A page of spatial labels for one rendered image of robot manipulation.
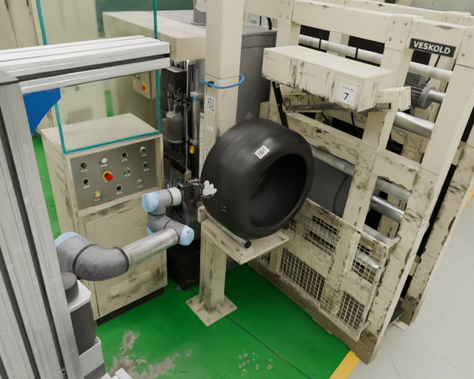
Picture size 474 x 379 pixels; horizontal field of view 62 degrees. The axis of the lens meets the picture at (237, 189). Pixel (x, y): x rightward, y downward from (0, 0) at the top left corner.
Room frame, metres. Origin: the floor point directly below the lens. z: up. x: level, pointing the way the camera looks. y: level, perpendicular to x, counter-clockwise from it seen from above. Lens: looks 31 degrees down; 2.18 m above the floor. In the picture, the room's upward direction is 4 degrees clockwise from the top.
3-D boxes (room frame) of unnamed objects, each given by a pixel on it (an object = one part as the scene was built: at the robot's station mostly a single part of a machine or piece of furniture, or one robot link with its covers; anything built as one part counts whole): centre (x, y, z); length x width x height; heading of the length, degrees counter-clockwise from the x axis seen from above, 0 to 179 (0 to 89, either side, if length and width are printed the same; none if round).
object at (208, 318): (2.00, 0.12, 0.02); 0.27 x 0.27 x 0.04; 42
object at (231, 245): (1.73, 0.04, 0.84); 0.36 x 0.09 x 0.06; 42
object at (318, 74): (1.93, -0.37, 1.71); 0.61 x 0.25 x 0.15; 42
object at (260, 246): (1.83, -0.07, 0.80); 0.37 x 0.36 x 0.02; 132
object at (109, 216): (2.05, 0.79, 0.63); 0.56 x 0.41 x 1.27; 132
